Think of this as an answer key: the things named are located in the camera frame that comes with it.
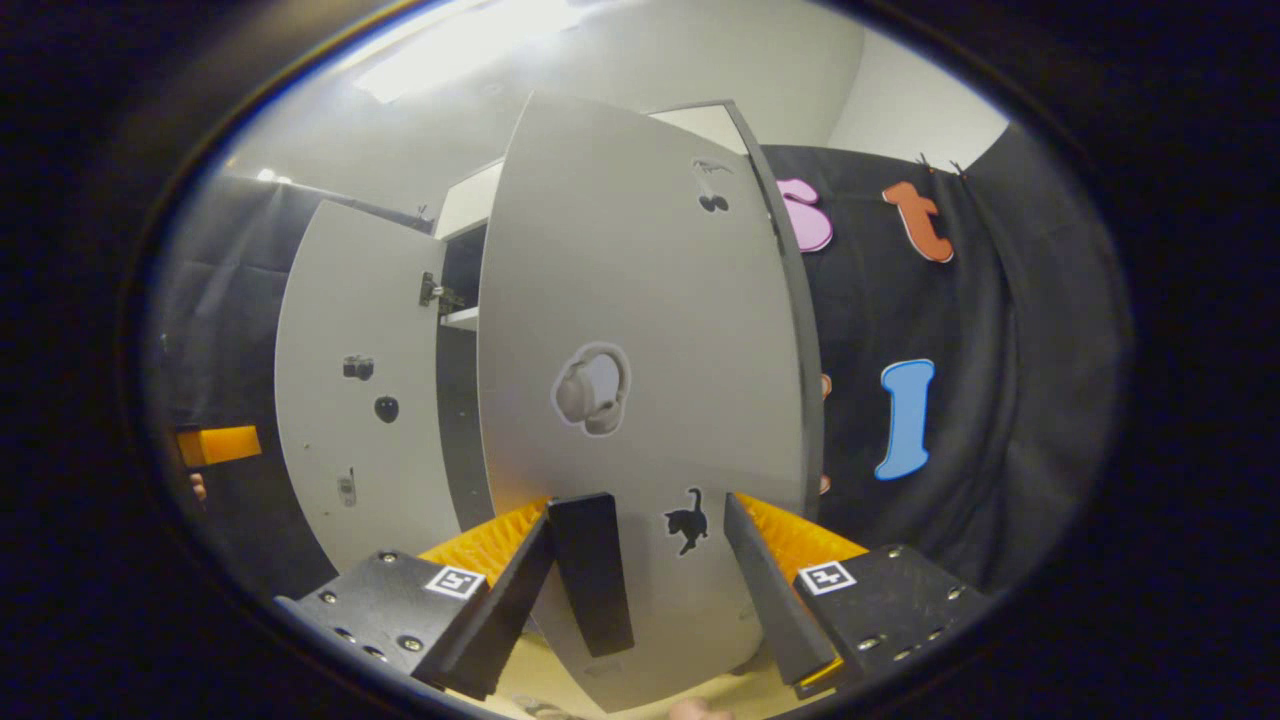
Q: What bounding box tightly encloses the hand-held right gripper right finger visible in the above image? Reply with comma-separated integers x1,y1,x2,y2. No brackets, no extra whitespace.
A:
722,492,991,701

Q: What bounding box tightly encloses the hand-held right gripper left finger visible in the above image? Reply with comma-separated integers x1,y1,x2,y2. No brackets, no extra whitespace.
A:
275,497,556,701

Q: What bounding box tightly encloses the white cabinet door camera sticker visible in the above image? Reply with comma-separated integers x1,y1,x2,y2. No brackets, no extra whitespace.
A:
275,200,463,576

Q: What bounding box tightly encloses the white cabinet door cat sticker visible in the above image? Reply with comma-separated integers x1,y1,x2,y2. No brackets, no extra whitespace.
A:
477,92,809,713

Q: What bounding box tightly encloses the white and grey cabinet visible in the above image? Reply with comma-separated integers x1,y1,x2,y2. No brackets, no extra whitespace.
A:
433,98,827,531

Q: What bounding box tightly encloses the metal door hinge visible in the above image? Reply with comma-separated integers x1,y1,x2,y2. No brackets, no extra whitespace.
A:
418,272,466,316

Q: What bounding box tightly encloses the black door handle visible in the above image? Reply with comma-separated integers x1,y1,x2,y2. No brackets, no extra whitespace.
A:
547,492,637,659

